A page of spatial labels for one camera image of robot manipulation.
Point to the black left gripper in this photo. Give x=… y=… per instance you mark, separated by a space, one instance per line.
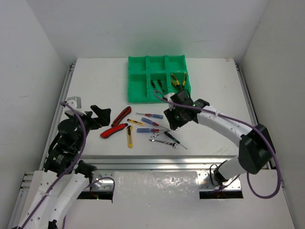
x=93 y=118

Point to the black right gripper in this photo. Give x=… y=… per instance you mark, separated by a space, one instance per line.
x=174 y=123

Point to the yellow needle nose pliers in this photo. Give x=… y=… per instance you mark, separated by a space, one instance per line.
x=185 y=84

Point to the blue screwdriver thin shaft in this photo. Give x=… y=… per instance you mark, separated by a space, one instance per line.
x=158 y=116

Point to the yellow handled pliers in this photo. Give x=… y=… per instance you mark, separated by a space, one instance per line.
x=175 y=82

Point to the black green precision screwdriver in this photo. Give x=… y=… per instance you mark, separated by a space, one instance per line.
x=161 y=85

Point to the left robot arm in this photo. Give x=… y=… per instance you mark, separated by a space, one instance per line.
x=64 y=176

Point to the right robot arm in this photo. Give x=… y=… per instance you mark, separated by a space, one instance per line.
x=253 y=153

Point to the black red utility knife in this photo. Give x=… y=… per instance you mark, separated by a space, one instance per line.
x=126 y=111

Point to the large yellow box cutter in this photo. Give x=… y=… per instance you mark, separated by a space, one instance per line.
x=129 y=136

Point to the small yellow box cutter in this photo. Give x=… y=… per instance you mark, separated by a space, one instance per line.
x=135 y=122

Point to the long silver wrench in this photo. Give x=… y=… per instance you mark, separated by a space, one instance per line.
x=172 y=144

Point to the small silver wrench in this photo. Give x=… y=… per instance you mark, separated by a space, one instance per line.
x=160 y=132

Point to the blue screwdriver middle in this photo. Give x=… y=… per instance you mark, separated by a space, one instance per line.
x=148 y=121

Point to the blue screwdriver lower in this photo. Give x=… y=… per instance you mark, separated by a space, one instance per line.
x=149 y=130

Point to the green six-compartment bin tray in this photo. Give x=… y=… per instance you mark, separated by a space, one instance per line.
x=143 y=69

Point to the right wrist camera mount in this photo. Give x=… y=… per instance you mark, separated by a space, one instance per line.
x=168 y=99

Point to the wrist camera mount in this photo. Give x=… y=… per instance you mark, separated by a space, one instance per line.
x=168 y=99
x=75 y=103

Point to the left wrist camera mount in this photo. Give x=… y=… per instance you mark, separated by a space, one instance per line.
x=75 y=103

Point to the aluminium rail frame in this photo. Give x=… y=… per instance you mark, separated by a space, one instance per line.
x=104 y=82

